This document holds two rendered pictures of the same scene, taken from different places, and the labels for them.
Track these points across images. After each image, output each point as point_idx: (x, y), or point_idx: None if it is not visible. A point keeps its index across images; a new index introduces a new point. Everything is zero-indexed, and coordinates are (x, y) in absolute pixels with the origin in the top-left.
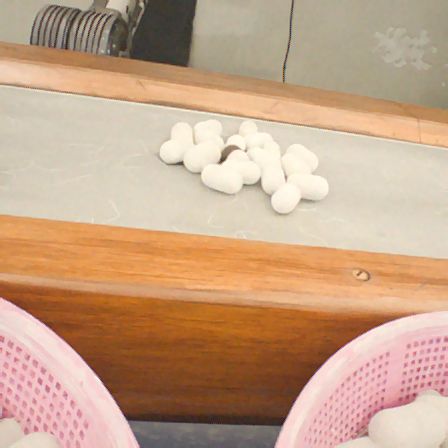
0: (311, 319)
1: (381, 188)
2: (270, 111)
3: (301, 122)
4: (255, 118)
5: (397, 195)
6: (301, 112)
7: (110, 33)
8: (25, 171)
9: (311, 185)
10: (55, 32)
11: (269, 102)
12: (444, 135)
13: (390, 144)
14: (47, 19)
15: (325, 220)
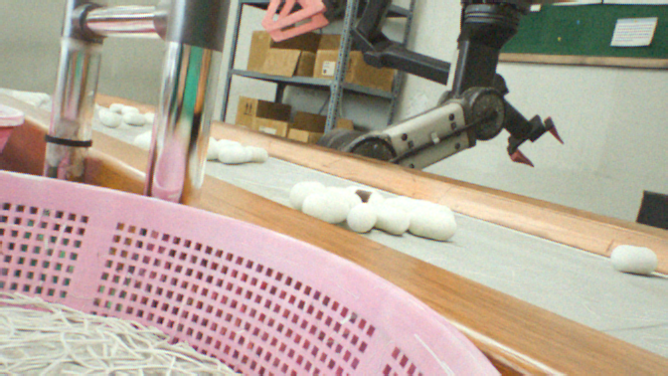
0: None
1: (248, 174)
2: (327, 165)
3: (342, 175)
4: (313, 169)
5: (244, 175)
6: (349, 168)
7: (353, 142)
8: (102, 130)
9: None
10: (325, 142)
11: (333, 159)
12: (470, 202)
13: (390, 196)
14: (328, 134)
15: None
